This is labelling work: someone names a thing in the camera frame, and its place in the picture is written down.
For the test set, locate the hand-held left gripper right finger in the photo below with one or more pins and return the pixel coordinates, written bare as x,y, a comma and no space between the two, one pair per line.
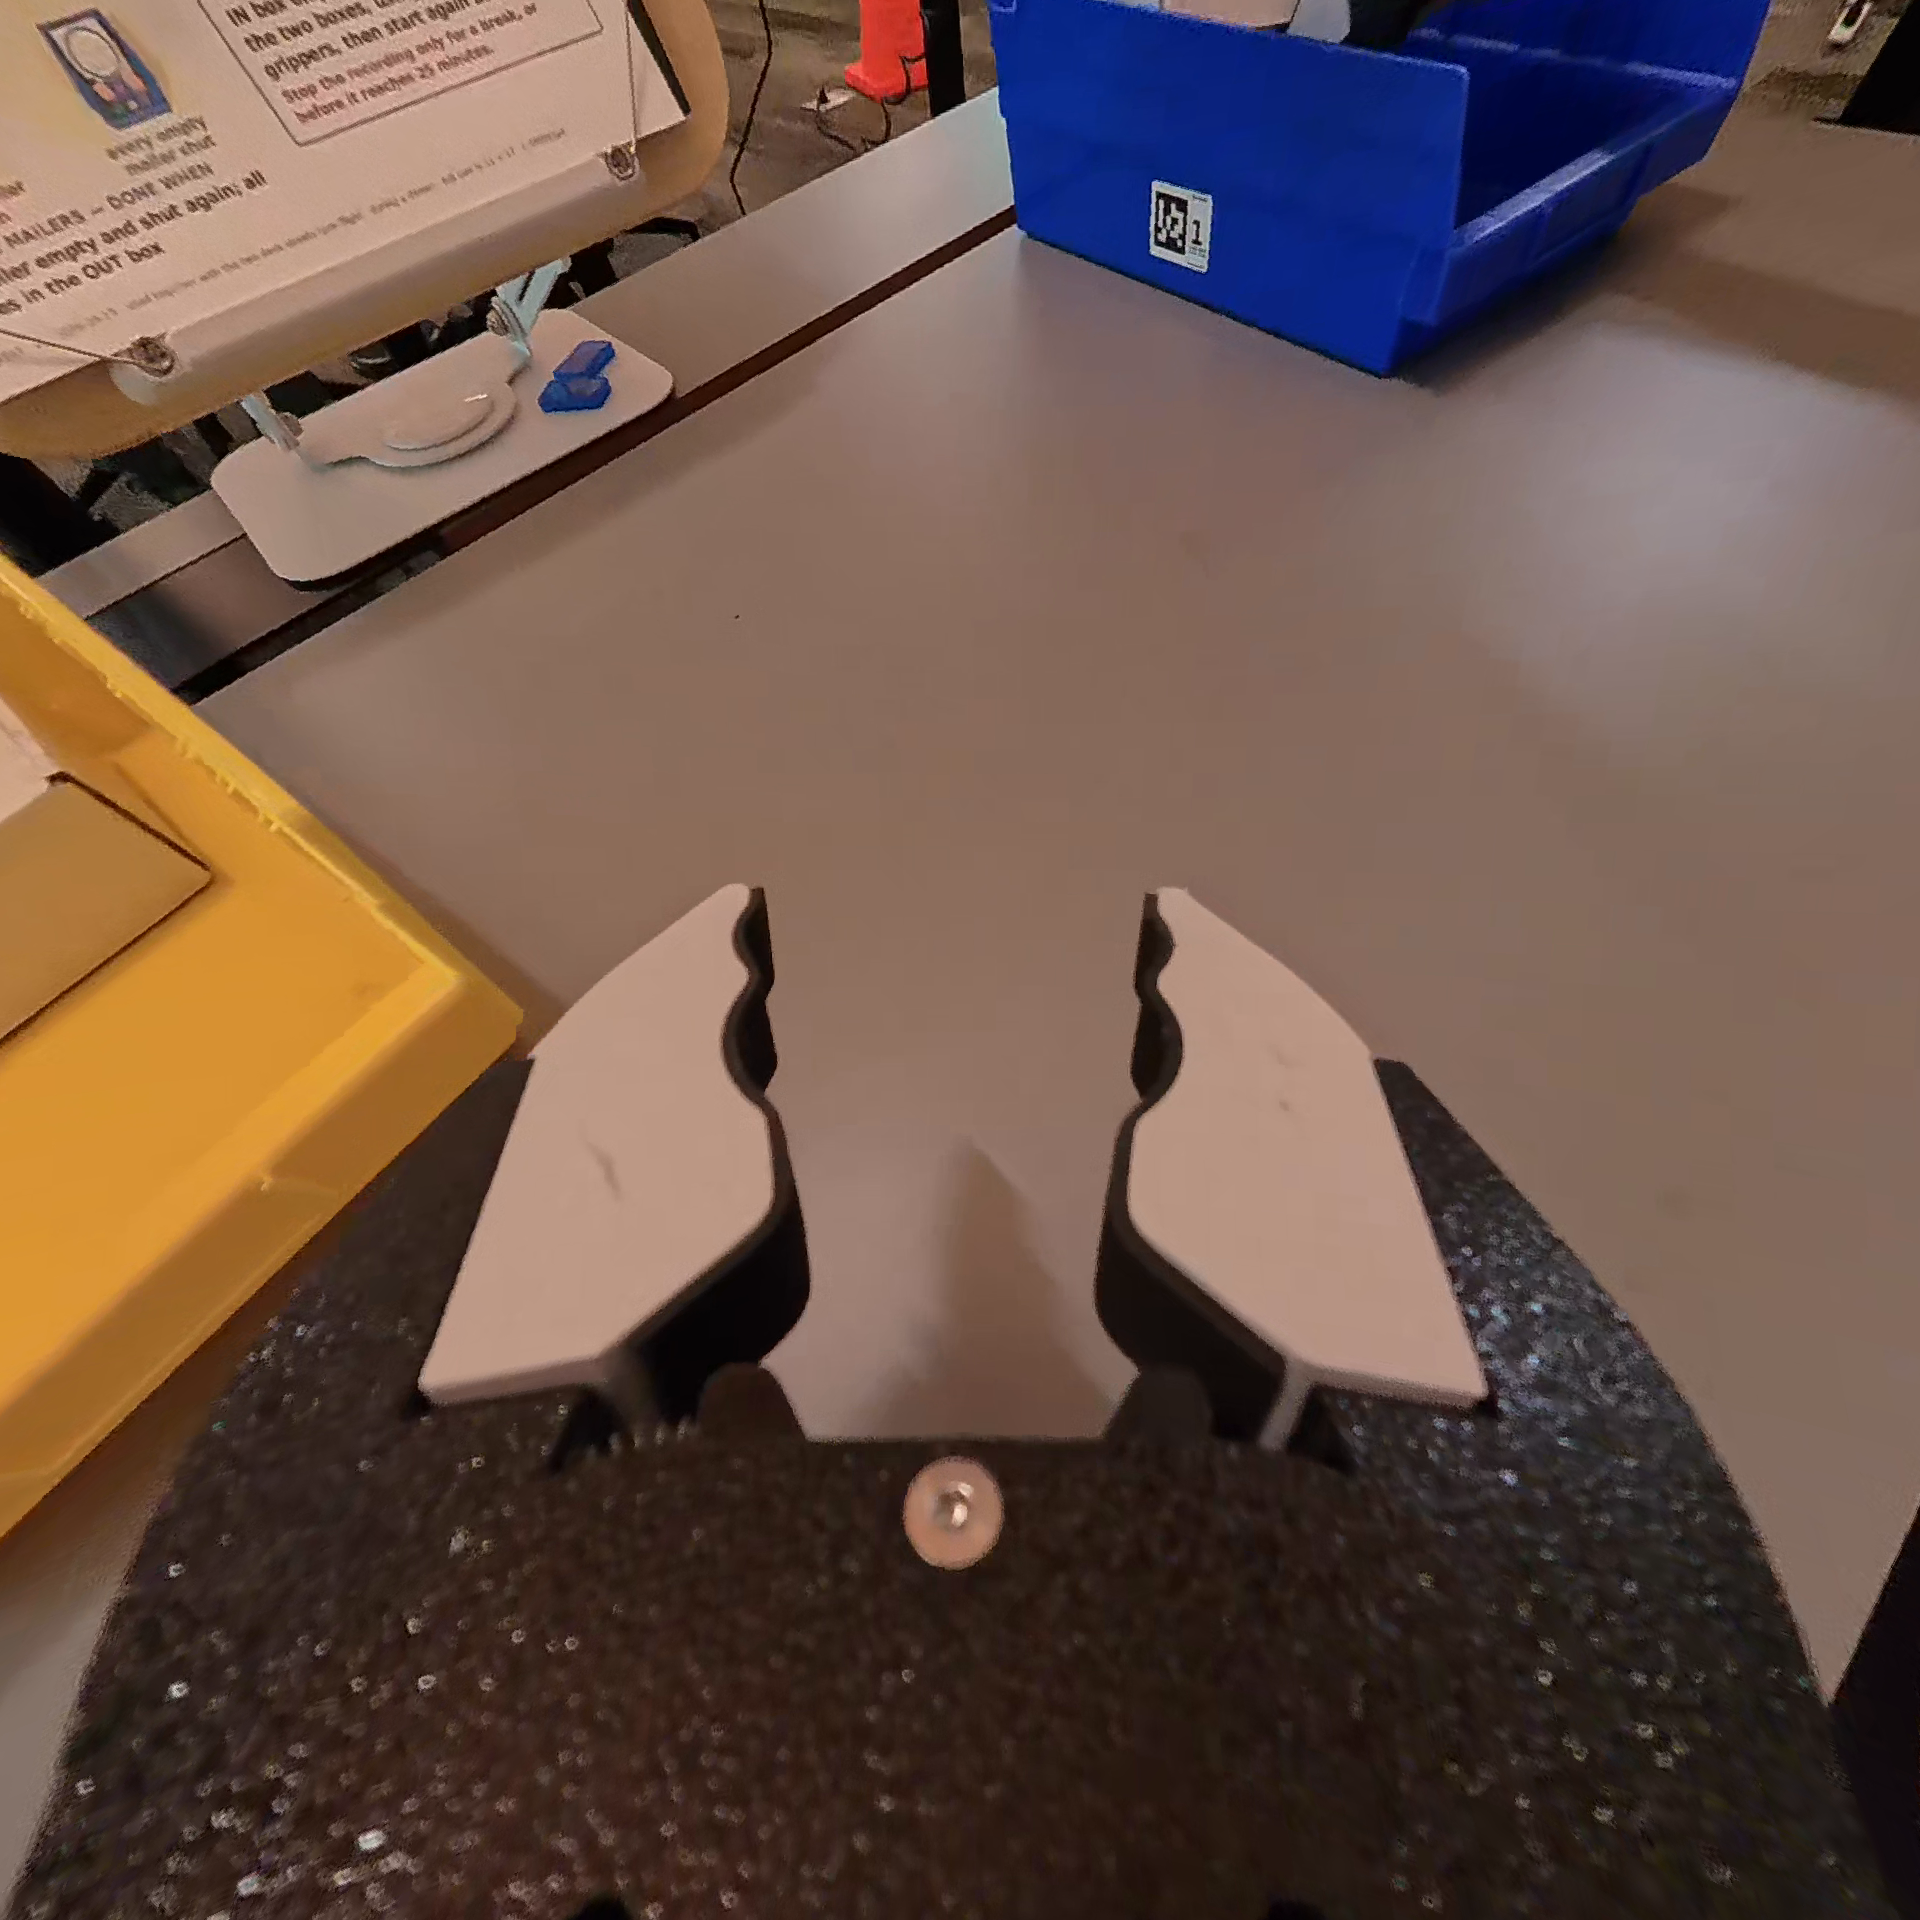
1305,1202

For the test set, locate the yellow plastic bin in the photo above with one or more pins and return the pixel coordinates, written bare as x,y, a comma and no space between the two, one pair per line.
225,1141

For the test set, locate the blue clips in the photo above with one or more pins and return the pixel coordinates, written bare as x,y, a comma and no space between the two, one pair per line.
580,375

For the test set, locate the orange cone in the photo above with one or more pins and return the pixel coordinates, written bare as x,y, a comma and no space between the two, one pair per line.
888,44

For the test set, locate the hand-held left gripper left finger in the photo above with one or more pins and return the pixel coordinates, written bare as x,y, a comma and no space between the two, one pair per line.
616,1171

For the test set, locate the printed instruction sheet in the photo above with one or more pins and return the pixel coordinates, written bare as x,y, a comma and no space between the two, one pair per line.
301,150

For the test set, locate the white cardboard box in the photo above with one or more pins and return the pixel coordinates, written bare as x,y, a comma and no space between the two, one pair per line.
77,901

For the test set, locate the blue plastic bin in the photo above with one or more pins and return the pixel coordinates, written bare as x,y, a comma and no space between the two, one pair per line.
1305,293

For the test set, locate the tan sheet board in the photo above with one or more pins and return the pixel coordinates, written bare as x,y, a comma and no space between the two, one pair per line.
683,91

